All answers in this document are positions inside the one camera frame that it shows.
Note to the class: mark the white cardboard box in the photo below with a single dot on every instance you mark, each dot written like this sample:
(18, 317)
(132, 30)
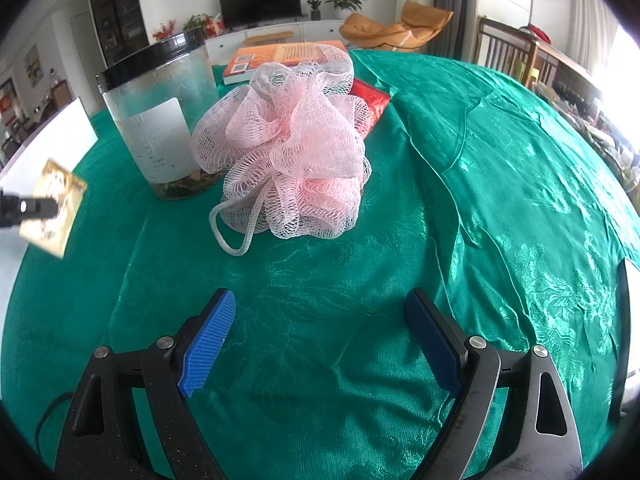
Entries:
(63, 140)

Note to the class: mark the pink mesh bath sponge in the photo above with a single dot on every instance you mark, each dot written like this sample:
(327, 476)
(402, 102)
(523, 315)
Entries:
(290, 144)

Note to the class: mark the red packet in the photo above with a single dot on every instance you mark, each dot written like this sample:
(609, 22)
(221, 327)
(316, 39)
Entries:
(376, 101)

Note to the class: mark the green potted plant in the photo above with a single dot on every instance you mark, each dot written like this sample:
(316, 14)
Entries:
(344, 8)

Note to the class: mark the green satin tablecloth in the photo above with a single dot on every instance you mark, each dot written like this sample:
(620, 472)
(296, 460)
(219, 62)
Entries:
(480, 194)

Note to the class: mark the white tv cabinet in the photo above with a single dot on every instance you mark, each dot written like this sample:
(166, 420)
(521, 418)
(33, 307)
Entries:
(221, 49)

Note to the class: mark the grey curtain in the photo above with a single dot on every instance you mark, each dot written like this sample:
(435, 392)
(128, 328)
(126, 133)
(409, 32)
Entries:
(456, 40)

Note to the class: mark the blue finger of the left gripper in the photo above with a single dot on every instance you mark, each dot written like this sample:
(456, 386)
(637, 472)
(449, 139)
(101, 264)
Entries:
(14, 209)

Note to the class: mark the black television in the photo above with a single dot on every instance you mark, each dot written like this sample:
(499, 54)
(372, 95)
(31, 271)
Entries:
(240, 13)

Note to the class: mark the red flower vase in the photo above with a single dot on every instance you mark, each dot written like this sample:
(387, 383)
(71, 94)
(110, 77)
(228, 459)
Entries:
(165, 31)

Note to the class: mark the orange book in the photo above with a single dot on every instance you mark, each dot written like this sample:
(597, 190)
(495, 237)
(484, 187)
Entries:
(247, 60)

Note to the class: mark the black display cabinet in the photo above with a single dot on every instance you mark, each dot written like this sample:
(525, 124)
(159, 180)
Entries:
(120, 28)

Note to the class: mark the small wooden bench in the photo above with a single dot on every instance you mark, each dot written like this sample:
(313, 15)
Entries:
(273, 38)

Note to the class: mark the wooden chair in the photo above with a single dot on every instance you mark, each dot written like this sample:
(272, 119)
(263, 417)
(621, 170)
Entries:
(525, 57)

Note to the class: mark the clear jar with black lid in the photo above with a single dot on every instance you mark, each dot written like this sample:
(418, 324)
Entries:
(156, 97)

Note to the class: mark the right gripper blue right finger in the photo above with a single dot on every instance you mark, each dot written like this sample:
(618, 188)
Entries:
(537, 437)

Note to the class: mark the orange lounge chair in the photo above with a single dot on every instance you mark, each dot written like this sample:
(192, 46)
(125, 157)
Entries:
(418, 25)

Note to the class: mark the golden card packet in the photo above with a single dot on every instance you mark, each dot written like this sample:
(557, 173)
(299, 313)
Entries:
(57, 198)

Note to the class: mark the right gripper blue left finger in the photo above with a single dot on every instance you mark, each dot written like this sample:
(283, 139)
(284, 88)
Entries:
(101, 437)

